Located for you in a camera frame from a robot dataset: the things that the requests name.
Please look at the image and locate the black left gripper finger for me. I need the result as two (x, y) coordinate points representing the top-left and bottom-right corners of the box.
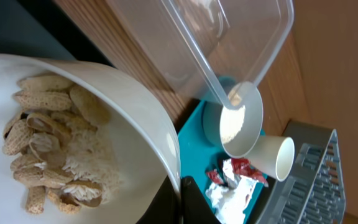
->
(181, 176), (220, 224)

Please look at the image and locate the white ceramic bowl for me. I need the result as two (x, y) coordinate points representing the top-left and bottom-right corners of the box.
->
(0, 54), (181, 223)

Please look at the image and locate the grey bowl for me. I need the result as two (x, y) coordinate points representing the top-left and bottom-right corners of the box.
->
(202, 82), (264, 158)

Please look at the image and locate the grey dishwasher rack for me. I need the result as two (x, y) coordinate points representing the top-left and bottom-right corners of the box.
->
(248, 121), (346, 224)

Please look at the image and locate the crumpled white napkin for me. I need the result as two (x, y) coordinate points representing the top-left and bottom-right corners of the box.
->
(205, 158), (257, 224)

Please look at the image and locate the teal plastic tray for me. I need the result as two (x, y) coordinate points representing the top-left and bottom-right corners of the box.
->
(177, 76), (269, 224)

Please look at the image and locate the red foil wrapper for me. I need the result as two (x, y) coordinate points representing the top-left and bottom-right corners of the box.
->
(206, 158), (269, 189)

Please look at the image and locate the white paper cup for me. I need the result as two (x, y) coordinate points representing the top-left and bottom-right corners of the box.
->
(246, 136), (295, 182)

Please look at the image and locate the rice and peanut shells pile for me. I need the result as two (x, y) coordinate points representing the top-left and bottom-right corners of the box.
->
(2, 73), (121, 215)

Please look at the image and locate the clear plastic bin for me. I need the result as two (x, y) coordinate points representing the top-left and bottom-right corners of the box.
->
(109, 0), (294, 110)

